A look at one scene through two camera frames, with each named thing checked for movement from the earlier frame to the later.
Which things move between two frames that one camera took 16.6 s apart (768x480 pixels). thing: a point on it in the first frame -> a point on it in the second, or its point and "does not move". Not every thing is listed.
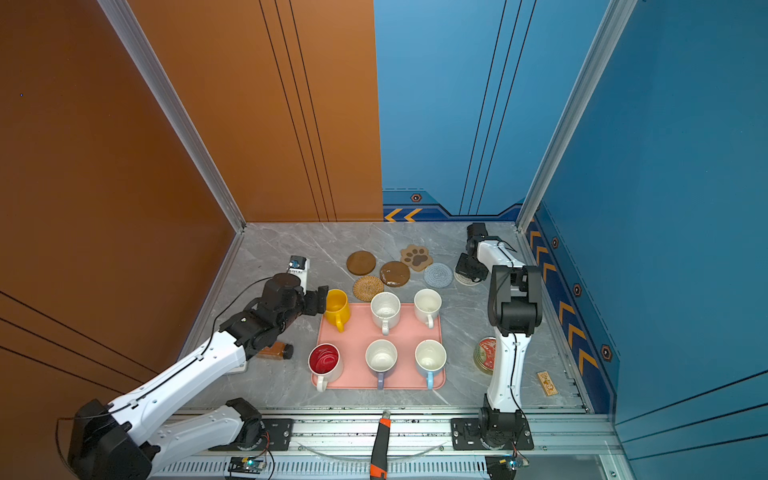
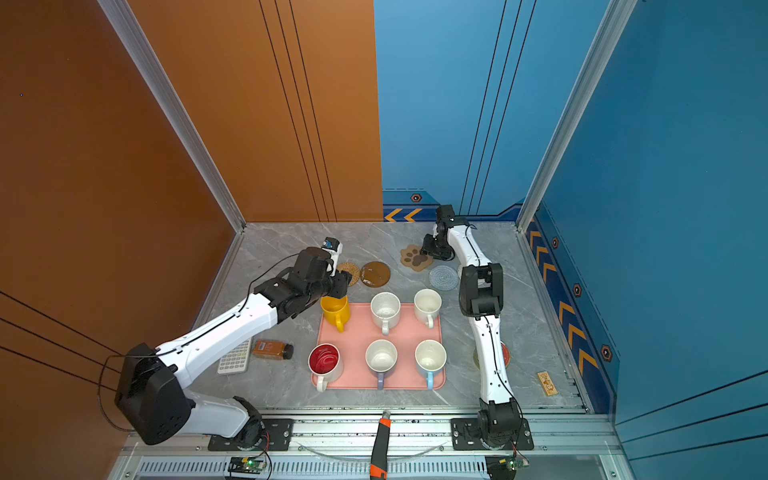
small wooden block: x=547 y=383 does not move
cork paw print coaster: x=416 y=257 does not move
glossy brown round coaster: x=394 y=273 -> x=375 y=274
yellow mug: x=338 y=309 does not move
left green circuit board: x=246 y=465 does not move
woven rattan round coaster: x=365 y=287 -> x=356 y=274
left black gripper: x=317 y=297 -> x=341 y=279
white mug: x=427 y=304 does not move
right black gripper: x=460 y=268 -> x=426 y=247
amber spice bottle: x=277 y=351 does not move
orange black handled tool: x=379 y=456 does not move
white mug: x=385 y=310 does not move
